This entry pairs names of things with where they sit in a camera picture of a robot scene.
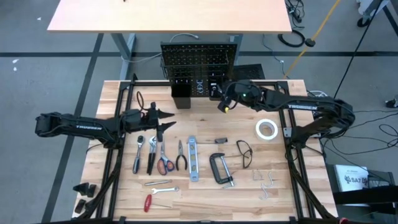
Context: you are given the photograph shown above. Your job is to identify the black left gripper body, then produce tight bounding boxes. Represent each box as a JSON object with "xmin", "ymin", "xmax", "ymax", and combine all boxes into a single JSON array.
[{"xmin": 119, "ymin": 108, "xmax": 164, "ymax": 142}]

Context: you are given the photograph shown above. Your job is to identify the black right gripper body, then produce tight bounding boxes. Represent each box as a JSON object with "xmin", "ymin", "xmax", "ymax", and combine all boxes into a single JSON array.
[{"xmin": 228, "ymin": 89, "xmax": 264, "ymax": 110}]

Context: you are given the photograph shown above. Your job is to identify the chrome ratchet black handle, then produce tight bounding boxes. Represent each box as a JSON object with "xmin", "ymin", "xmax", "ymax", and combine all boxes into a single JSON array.
[{"xmin": 132, "ymin": 135, "xmax": 146, "ymax": 175}]

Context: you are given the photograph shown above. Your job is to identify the red and blue scissors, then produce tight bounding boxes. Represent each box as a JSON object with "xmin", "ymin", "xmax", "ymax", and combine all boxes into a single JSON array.
[{"xmin": 156, "ymin": 138, "xmax": 176, "ymax": 177}]

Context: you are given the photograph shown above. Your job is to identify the needle-nose pliers black handles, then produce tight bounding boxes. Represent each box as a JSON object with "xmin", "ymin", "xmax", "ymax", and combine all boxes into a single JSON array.
[{"xmin": 175, "ymin": 139, "xmax": 188, "ymax": 172}]

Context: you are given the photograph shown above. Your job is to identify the blue spirit level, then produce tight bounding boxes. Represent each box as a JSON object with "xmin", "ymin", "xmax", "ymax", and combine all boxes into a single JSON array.
[{"xmin": 187, "ymin": 135, "xmax": 200, "ymax": 182}]

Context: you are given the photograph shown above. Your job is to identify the black C-clamp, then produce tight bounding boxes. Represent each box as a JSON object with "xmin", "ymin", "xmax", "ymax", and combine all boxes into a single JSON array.
[{"xmin": 208, "ymin": 152, "xmax": 236, "ymax": 189}]

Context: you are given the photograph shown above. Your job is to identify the silver combination wrench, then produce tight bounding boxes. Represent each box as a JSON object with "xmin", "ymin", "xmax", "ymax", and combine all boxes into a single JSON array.
[{"xmin": 150, "ymin": 185, "xmax": 180, "ymax": 195}]

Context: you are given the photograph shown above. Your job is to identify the short black pegboard bin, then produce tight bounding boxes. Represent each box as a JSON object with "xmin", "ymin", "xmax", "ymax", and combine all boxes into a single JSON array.
[{"xmin": 207, "ymin": 75, "xmax": 231, "ymax": 101}]

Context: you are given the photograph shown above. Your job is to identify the tall black pegboard bin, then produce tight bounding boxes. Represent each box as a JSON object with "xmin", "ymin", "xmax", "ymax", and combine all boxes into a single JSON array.
[{"xmin": 170, "ymin": 81, "xmax": 193, "ymax": 110}]

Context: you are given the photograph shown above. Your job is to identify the white tape roll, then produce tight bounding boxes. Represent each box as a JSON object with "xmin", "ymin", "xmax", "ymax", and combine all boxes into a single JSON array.
[{"xmin": 255, "ymin": 118, "xmax": 279, "ymax": 141}]

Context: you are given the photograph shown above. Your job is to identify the small dark grey metal tool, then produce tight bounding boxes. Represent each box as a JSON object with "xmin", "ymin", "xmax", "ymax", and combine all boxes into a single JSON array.
[{"xmin": 197, "ymin": 137, "xmax": 228, "ymax": 145}]

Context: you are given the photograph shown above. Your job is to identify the black perforated pegboard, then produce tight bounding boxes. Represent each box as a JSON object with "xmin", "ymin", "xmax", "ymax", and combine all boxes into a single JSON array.
[{"xmin": 160, "ymin": 42, "xmax": 239, "ymax": 98}]

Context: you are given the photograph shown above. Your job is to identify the black safety glasses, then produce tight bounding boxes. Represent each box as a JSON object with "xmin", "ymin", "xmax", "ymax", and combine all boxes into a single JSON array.
[{"xmin": 235, "ymin": 139, "xmax": 254, "ymax": 170}]

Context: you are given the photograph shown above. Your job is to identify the grey desk leg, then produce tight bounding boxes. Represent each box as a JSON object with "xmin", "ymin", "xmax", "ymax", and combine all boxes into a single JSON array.
[
  {"xmin": 110, "ymin": 33, "xmax": 137, "ymax": 80},
  {"xmin": 229, "ymin": 33, "xmax": 244, "ymax": 65}
]

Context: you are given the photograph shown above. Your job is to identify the beige wooden desk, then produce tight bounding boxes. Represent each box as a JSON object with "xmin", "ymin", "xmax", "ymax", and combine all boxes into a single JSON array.
[{"xmin": 47, "ymin": 0, "xmax": 293, "ymax": 34}]

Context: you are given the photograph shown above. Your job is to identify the thin black pole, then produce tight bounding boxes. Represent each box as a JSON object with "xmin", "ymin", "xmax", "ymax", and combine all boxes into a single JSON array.
[{"xmin": 332, "ymin": 0, "xmax": 383, "ymax": 100}]

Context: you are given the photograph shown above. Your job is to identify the white printed booklet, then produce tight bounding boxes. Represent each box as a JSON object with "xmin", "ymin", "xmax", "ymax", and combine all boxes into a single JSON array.
[{"xmin": 334, "ymin": 164, "xmax": 370, "ymax": 193}]

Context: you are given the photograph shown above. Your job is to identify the white stand base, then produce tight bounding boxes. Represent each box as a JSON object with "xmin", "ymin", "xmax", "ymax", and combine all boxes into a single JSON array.
[{"xmin": 356, "ymin": 0, "xmax": 391, "ymax": 18}]

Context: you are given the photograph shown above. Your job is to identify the black cart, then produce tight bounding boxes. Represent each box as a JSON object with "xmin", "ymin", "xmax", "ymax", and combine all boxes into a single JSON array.
[{"xmin": 325, "ymin": 162, "xmax": 398, "ymax": 215}]

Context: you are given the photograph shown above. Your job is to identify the black stand leg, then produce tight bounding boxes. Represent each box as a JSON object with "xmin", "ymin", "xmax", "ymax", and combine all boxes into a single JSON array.
[{"xmin": 382, "ymin": 4, "xmax": 398, "ymax": 29}]

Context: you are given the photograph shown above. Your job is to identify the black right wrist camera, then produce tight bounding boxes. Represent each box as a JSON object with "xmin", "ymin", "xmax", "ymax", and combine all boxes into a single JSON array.
[{"xmin": 236, "ymin": 79, "xmax": 253, "ymax": 90}]

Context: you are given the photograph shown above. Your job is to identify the black left camera cable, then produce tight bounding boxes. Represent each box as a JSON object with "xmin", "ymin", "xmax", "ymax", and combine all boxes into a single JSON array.
[{"xmin": 136, "ymin": 90, "xmax": 153, "ymax": 112}]

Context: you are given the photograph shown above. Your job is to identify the black aluminium table frame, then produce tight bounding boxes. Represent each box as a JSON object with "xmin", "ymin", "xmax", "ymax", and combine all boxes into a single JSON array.
[{"xmin": 73, "ymin": 73, "xmax": 338, "ymax": 224}]

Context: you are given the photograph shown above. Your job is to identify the black wire basket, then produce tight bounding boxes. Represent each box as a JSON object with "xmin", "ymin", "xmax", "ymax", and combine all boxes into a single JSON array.
[{"xmin": 160, "ymin": 50, "xmax": 234, "ymax": 80}]

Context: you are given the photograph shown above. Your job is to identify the thin black cable white plug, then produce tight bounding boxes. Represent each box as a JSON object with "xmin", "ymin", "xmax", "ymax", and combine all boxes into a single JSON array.
[{"xmin": 262, "ymin": 33, "xmax": 285, "ymax": 78}]

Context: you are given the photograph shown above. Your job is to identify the coiled black cable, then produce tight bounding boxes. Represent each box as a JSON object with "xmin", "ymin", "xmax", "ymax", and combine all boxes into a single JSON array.
[{"xmin": 277, "ymin": 29, "xmax": 307, "ymax": 49}]

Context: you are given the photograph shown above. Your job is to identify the white coiled cable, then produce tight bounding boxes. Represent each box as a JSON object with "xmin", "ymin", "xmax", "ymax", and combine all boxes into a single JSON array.
[{"xmin": 306, "ymin": 90, "xmax": 329, "ymax": 99}]

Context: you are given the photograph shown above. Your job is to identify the grey cable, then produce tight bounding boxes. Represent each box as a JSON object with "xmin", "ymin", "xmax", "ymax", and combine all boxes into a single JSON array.
[{"xmin": 121, "ymin": 32, "xmax": 200, "ymax": 63}]

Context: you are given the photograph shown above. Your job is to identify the black cable tangle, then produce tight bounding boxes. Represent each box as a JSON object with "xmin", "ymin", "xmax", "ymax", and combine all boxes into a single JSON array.
[{"xmin": 284, "ymin": 0, "xmax": 307, "ymax": 29}]

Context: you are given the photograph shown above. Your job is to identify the long yellow cable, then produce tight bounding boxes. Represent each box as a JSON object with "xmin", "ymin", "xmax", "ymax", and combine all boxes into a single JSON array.
[{"xmin": 282, "ymin": 0, "xmax": 343, "ymax": 80}]

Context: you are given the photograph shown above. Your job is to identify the long black floor cable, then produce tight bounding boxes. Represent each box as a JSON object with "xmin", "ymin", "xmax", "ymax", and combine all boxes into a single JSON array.
[{"xmin": 322, "ymin": 136, "xmax": 398, "ymax": 156}]

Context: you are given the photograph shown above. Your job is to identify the black floor cable loop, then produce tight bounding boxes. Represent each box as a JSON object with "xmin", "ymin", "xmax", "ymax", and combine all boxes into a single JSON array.
[{"xmin": 378, "ymin": 123, "xmax": 398, "ymax": 149}]

